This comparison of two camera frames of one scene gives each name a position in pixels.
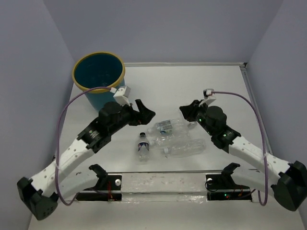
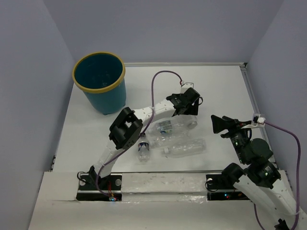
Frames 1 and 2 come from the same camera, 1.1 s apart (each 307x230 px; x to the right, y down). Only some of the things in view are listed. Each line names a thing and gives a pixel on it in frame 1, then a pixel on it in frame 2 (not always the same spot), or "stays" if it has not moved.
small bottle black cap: (143, 147) stays
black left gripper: (143, 117) → (192, 109)
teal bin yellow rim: (99, 69) stays
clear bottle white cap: (186, 147) stays
